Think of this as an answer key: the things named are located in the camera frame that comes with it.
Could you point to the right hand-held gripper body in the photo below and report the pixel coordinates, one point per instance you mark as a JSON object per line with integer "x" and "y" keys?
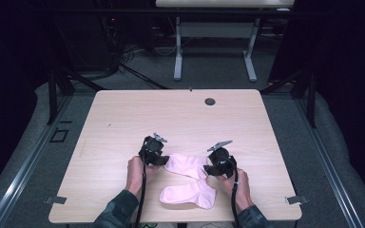
{"x": 223, "y": 161}

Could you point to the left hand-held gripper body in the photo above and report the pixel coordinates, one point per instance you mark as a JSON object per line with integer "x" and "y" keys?
{"x": 152, "y": 150}

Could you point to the pink sock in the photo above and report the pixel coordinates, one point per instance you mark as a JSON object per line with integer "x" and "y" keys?
{"x": 185, "y": 165}
{"x": 190, "y": 194}

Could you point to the person's left hand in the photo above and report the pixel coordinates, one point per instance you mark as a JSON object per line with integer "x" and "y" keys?
{"x": 136, "y": 177}

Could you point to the person's right hand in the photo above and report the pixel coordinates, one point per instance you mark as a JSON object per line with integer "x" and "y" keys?
{"x": 239, "y": 190}

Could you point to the white desk with grey legs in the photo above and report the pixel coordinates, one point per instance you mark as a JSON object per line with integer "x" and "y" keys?
{"x": 215, "y": 30}

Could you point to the dark curtain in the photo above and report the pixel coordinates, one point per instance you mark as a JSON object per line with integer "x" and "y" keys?
{"x": 351, "y": 79}
{"x": 9, "y": 79}

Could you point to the grey metal table bracket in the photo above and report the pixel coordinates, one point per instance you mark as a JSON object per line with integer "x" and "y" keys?
{"x": 55, "y": 200}
{"x": 297, "y": 199}

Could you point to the aluminium floor rail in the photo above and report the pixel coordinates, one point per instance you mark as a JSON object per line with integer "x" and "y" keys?
{"x": 326, "y": 161}
{"x": 28, "y": 164}

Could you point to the black metal frame post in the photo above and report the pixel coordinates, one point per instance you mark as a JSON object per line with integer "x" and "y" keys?
{"x": 312, "y": 95}
{"x": 53, "y": 95}

